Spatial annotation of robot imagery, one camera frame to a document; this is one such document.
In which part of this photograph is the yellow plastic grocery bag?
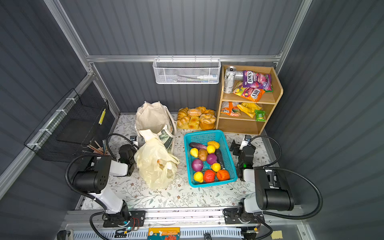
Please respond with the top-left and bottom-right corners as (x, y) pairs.
(134, 130), (180, 190)

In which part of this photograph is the canvas tote bag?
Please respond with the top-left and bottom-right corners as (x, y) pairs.
(135, 102), (177, 154)

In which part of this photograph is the purple onion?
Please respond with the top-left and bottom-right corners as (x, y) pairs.
(206, 154), (218, 165)
(192, 159), (204, 172)

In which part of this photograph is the orange candy bag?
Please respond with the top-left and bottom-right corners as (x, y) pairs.
(233, 86), (265, 103)

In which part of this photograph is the purple candy bag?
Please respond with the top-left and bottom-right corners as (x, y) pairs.
(243, 71), (266, 90)

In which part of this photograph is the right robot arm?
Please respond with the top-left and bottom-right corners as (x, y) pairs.
(226, 135), (295, 224)

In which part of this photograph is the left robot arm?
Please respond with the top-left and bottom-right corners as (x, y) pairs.
(66, 134), (139, 227)

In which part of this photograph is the yellow corn piece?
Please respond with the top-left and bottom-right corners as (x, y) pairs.
(207, 141), (220, 149)

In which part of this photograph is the orange pumpkin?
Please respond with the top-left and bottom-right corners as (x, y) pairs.
(216, 169), (231, 181)

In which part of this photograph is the yellow fruit centre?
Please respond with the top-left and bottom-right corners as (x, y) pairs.
(211, 163), (222, 173)

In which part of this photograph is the yellow fruit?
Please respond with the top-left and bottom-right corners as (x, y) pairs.
(211, 163), (222, 173)
(193, 172), (204, 183)

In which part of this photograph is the yellow lemon top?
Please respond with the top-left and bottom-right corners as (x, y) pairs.
(207, 145), (216, 154)

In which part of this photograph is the small green packet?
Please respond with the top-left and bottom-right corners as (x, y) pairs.
(255, 110), (267, 122)

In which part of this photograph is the yellow snack packet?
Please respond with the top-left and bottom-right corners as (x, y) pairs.
(237, 103), (262, 118)

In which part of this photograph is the brown potato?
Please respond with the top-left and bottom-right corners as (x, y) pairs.
(198, 149), (208, 162)

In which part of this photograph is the red tomato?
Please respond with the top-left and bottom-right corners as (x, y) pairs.
(203, 170), (216, 183)

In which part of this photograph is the teal plastic basket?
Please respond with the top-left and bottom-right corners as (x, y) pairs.
(184, 130), (238, 188)

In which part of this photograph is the orange snack packet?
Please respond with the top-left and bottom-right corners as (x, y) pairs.
(221, 101), (241, 117)

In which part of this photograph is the round sugared bread loaf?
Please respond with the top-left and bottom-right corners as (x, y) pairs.
(200, 114), (217, 131)

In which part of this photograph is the yellow pear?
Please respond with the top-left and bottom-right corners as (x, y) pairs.
(190, 148), (199, 158)

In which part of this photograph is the purple eggplant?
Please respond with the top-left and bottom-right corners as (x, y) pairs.
(189, 142), (207, 150)

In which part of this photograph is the yellow fruit bottom left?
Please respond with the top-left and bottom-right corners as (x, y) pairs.
(193, 172), (204, 183)

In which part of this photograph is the wooden shelf unit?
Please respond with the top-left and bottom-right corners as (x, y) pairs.
(216, 65), (284, 135)

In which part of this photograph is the square bread roll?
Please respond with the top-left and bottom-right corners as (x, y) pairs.
(188, 116), (200, 130)

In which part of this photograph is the yellow bread tray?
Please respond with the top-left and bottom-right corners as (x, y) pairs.
(177, 107), (217, 131)

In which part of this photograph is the braided bread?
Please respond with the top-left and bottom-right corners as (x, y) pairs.
(177, 108), (191, 128)

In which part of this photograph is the sugared bun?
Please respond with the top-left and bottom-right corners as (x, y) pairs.
(188, 109), (202, 117)

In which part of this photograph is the green candy bag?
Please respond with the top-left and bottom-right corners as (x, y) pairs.
(264, 74), (273, 92)

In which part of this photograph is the lying white can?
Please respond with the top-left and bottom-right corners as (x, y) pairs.
(234, 71), (244, 81)

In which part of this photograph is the tall white energy can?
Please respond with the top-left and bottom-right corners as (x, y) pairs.
(224, 66), (237, 94)

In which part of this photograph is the toothpaste tube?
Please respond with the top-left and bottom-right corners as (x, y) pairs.
(197, 75), (218, 82)

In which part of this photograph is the teal orange card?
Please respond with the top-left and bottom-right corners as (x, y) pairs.
(147, 227), (181, 240)

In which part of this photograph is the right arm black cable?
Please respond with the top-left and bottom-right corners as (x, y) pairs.
(250, 134), (324, 240)

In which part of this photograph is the black wire wall basket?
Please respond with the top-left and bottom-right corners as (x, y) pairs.
(24, 89), (113, 163)

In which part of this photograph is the white wire wall basket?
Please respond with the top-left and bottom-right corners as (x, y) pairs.
(153, 59), (222, 85)

